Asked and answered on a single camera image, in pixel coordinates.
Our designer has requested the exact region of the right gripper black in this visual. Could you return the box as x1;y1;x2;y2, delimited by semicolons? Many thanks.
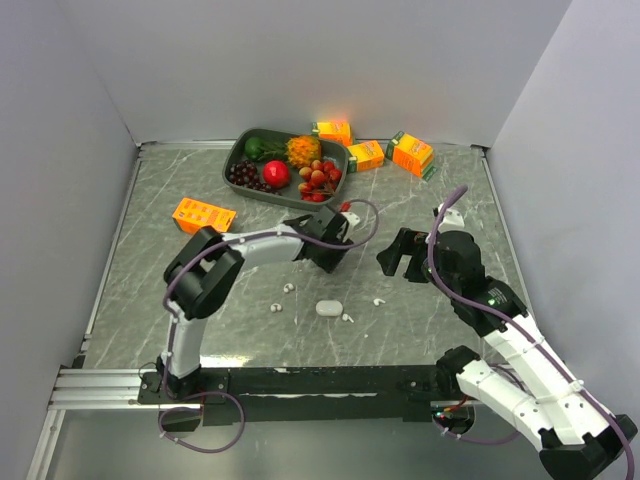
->
376;226;459;297

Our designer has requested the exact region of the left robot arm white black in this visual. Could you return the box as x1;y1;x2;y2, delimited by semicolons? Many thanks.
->
157;207;360;402

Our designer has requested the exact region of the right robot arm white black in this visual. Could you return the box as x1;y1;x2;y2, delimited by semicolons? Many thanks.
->
377;228;638;479

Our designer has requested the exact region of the white closed charging case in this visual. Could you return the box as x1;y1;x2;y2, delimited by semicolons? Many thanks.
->
315;300;344;317

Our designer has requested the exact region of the red lychee bunch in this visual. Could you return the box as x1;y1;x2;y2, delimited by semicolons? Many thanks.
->
298;160;343;203

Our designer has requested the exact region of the red pomegranate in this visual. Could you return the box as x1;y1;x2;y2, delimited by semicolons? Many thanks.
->
262;160;291;189

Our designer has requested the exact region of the orange spiky fruit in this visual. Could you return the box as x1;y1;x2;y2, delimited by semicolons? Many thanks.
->
285;136;322;169

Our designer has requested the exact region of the orange box middle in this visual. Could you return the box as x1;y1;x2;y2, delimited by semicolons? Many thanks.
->
347;140;385;173

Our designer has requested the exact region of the orange box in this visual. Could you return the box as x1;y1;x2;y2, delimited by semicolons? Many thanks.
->
172;197;237;234
385;131;435;179
311;122;353;147
347;140;385;173

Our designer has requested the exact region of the orange box right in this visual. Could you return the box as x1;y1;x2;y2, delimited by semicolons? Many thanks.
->
385;131;435;179

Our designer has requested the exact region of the green herb sprig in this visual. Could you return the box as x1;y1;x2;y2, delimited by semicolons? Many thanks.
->
259;141;288;161

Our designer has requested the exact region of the dark grape bunch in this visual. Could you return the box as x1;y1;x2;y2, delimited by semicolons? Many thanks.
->
227;160;277;194

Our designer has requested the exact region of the orange box back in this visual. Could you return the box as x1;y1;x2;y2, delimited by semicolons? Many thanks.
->
311;122;353;147

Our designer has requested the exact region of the green fruit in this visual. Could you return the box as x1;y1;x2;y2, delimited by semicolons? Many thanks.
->
244;136;265;162

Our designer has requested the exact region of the orange box front left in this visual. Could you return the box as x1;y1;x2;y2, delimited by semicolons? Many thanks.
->
172;197;237;234

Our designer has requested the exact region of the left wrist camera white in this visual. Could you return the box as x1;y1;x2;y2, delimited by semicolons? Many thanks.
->
339;201;361;232

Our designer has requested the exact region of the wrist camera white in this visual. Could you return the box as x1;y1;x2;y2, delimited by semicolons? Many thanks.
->
339;201;361;232
438;207;465;233

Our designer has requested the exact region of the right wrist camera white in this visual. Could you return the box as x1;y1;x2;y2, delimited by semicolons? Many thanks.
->
438;207;465;233

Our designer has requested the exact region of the aluminium frame left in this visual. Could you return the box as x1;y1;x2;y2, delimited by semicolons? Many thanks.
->
26;145;148;479

